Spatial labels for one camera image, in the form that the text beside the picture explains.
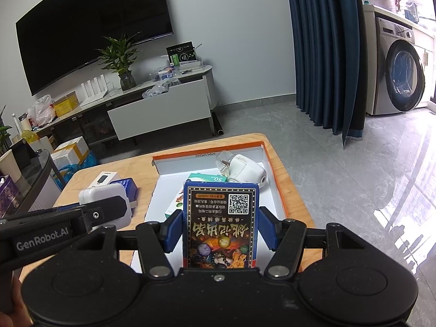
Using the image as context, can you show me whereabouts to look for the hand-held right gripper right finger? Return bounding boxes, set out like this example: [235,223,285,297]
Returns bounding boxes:
[259,206,365,278]

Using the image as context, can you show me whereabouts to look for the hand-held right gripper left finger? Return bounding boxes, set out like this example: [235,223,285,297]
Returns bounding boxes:
[73,209,183,278]

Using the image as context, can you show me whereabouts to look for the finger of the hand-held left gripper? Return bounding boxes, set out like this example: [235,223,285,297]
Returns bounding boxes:
[54,195,132,233]

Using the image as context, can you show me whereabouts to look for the white USB power adapter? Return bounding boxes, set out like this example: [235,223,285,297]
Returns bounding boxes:
[78,183,133,229]

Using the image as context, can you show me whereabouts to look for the green bandage box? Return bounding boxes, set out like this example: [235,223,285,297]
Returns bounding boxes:
[163,172,229,220]

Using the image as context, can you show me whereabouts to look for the orange and white cardboard box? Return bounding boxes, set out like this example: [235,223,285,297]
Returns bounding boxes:
[131,140,287,273]

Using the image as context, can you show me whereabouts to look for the colourful card box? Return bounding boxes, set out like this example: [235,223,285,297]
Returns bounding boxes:
[182,180,261,270]

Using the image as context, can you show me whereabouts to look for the person's left hand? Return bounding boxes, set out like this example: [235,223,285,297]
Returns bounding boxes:
[0,269,33,327]

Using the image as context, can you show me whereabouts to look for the blue rounded box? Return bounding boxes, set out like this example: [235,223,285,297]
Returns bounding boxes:
[116,177,140,208]

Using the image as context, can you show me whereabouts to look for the white charger box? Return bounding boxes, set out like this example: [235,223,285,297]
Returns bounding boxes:
[89,171,124,189]

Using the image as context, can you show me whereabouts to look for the black glass top counter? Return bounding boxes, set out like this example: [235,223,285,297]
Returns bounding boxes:
[0,148,69,219]

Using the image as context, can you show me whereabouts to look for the blue plastic bag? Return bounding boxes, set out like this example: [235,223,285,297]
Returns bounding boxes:
[51,153,99,184]

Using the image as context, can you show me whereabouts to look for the purple patterned tin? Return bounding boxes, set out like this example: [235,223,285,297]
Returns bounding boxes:
[0,177,19,217]

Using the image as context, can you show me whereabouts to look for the white foam box yellow tape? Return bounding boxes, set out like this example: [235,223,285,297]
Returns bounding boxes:
[50,136,90,171]

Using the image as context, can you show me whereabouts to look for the cream plant pot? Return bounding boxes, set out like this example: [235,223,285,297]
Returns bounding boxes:
[0,148,23,183]

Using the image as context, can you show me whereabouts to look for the white TV cabinet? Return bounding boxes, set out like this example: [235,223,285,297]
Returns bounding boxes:
[20,65,219,147]

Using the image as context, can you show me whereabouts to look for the green leafy plant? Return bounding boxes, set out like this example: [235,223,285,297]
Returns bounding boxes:
[0,105,12,157]

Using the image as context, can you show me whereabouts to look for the black cylinder roll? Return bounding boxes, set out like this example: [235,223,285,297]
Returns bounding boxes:
[211,112,225,135]

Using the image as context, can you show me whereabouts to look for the white cabinet drawer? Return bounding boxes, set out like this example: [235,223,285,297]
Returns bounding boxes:
[107,75,211,141]

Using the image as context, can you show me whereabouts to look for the white router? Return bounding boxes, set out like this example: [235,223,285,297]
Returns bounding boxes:
[79,77,109,104]

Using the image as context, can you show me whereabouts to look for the white plastic bag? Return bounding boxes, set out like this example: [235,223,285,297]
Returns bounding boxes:
[27,95,57,126]

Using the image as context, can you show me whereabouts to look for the bamboo plant in dark vase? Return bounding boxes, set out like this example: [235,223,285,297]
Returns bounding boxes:
[97,32,142,91]

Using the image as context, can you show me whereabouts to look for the clear plastic bag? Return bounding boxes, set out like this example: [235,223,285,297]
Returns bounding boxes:
[142,80,181,99]

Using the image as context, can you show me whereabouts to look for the clear plastic boxes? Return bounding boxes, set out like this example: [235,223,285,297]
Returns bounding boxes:
[150,63,205,82]

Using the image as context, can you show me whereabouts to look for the black and green box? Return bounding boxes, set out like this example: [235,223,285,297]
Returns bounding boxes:
[166,41,198,67]

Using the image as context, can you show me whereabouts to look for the black flat screen TV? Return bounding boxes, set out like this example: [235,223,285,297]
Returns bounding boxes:
[15,0,174,96]

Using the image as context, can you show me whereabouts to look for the dark blue curtain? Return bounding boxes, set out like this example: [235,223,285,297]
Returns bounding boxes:
[284,0,367,147]

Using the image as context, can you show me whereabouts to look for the silver front load washing machine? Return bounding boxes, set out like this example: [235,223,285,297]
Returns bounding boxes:
[364,5,426,116]

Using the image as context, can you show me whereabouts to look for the white base cabinet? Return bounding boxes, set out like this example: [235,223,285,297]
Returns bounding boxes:
[420,29,436,103]

